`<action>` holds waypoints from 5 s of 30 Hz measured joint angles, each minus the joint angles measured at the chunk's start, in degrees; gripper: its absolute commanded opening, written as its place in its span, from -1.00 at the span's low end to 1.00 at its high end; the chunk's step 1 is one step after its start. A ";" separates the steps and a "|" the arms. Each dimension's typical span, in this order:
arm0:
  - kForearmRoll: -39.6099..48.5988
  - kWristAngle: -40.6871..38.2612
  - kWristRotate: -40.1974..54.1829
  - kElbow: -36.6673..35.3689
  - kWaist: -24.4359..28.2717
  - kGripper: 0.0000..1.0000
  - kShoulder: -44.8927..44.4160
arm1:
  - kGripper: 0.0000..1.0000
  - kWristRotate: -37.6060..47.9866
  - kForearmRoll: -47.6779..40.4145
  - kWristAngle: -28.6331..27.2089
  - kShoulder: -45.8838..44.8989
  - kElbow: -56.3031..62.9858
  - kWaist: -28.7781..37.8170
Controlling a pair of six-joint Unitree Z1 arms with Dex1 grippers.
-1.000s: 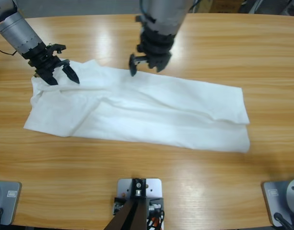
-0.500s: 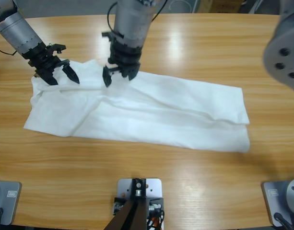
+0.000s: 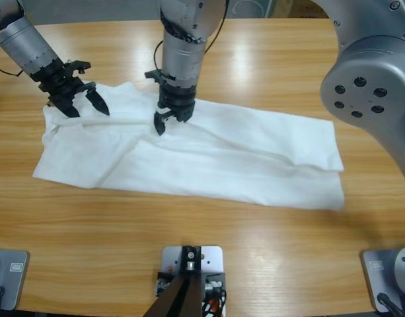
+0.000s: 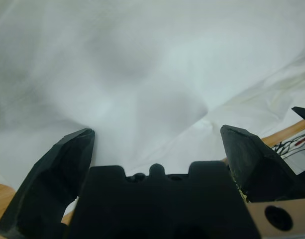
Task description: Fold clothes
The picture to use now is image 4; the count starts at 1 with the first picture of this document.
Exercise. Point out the white t-shirt with black logo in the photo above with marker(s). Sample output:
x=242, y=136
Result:
x=142, y=62

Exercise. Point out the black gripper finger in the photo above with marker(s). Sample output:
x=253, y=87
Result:
x=50, y=186
x=256, y=169

